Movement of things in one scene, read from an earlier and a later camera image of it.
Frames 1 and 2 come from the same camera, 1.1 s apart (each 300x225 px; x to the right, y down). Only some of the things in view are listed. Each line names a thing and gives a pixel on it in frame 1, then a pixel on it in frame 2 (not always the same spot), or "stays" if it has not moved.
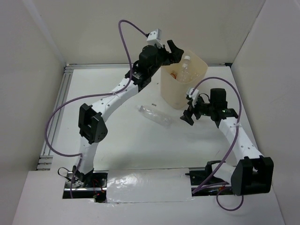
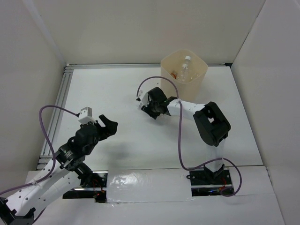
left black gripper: x=176 y=53 to x=110 y=128
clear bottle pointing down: x=185 y=74 stays
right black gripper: x=187 y=115 to x=147 y=109
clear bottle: x=194 y=74 stays
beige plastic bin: x=177 y=78 stays
